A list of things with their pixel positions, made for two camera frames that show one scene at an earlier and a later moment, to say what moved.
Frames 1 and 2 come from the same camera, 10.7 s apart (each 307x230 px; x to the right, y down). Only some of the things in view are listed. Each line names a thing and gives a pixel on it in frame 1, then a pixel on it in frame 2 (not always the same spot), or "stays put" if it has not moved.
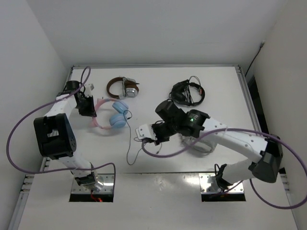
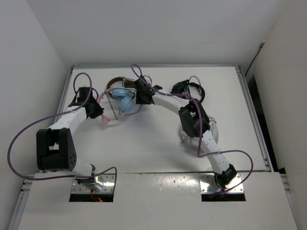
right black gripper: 159,139 to 140,100
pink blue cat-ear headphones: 118,120 to 126,103
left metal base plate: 105,180 stays put
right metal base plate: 208,184 stays put
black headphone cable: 129,136 to 119,102
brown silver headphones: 130,88 stays put
